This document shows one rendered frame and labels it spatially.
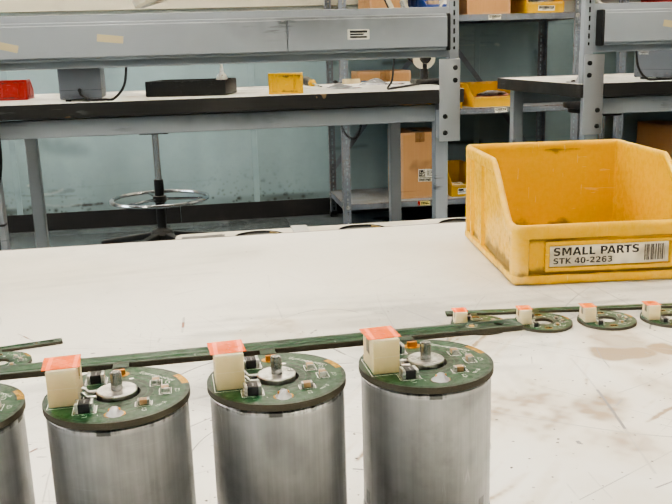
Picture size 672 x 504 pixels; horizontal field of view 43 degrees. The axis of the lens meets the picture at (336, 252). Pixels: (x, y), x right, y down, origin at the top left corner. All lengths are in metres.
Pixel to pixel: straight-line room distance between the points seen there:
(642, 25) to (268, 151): 2.39
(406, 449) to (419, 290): 0.28
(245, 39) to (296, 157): 2.23
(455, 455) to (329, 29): 2.27
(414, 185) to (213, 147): 1.08
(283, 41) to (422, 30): 0.39
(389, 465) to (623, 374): 0.19
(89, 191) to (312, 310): 4.20
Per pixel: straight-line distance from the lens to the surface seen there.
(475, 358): 0.16
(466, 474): 0.16
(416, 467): 0.16
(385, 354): 0.15
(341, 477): 0.16
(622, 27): 2.68
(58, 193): 4.61
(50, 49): 2.41
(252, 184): 4.56
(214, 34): 2.38
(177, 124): 2.45
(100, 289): 0.46
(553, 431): 0.28
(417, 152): 4.24
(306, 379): 0.15
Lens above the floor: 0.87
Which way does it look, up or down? 13 degrees down
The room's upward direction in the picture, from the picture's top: 2 degrees counter-clockwise
